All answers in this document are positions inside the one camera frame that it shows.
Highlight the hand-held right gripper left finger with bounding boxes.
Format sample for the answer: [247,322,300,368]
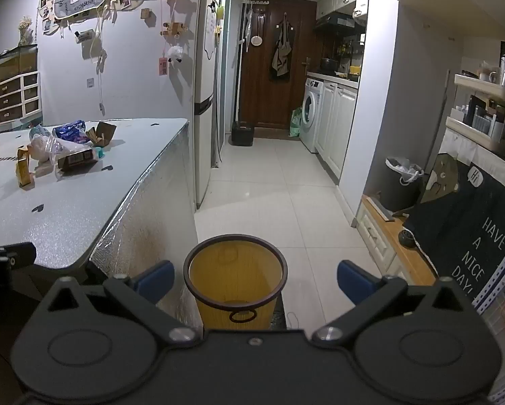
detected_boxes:
[37,260,196,343]

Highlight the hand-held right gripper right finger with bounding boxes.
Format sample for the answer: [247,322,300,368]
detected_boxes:
[311,260,477,343]

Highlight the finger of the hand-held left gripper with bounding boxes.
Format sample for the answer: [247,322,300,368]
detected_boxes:
[0,242,37,269]

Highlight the yellow trash bin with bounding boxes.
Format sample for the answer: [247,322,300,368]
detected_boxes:
[183,234,288,332]

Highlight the white plastic bag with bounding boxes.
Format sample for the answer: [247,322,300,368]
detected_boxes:
[28,127,93,164]

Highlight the blue foil packet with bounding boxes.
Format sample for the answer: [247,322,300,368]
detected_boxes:
[52,119,88,143]

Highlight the black trash can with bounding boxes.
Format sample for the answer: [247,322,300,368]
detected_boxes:
[384,157,424,212]

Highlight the wooden top bench cabinet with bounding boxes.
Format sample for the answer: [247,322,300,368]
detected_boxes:
[356,194,436,288]

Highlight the wooden board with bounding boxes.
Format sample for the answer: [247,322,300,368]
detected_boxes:
[368,196,397,222]

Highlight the yellow-brown packet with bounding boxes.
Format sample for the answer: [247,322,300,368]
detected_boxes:
[16,145,35,187]

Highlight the dark brown snack packet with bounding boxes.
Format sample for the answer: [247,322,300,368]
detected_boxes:
[56,151,98,173]

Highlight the dark printed cloth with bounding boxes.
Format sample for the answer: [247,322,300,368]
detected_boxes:
[394,152,505,304]

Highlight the white slotted angle shelf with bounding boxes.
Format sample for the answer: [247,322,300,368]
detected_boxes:
[474,236,505,401]

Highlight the brown cardboard box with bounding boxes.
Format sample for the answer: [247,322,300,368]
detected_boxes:
[85,121,117,147]

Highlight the silver refrigerator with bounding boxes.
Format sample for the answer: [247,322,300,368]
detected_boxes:
[192,0,227,209]

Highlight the white drawer cabinet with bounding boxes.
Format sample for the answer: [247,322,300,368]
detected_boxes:
[0,71,42,125]

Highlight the white lower kitchen cabinets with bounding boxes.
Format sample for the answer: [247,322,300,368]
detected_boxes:
[315,78,359,186]

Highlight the black box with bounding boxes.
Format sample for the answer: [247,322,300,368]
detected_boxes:
[231,121,255,147]

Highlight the green bag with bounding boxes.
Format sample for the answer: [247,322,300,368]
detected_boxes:
[289,107,304,138]

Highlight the white washing machine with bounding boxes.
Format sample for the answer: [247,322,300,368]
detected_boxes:
[299,78,325,153]

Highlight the dark glass cabinet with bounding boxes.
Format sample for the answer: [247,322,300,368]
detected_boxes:
[0,43,39,82]

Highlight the row of toiletry bottles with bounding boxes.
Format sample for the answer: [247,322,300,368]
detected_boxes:
[451,95,505,144]

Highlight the brown wooden door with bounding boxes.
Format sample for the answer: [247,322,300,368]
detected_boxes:
[239,0,318,129]

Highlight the dried flower bouquet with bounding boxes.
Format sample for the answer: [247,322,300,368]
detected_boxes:
[18,16,34,47]

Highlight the white shelf rack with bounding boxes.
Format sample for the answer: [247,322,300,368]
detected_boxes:
[445,74,505,153]

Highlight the hanging tote bag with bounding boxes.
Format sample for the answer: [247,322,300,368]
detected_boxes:
[270,21,293,79]

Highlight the black range hood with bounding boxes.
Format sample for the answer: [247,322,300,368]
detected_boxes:
[313,12,368,31]

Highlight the wooden wall hook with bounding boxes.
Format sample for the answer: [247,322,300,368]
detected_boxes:
[161,22,188,38]

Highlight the string of wall photos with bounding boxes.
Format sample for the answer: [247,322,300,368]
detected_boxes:
[37,0,160,36]

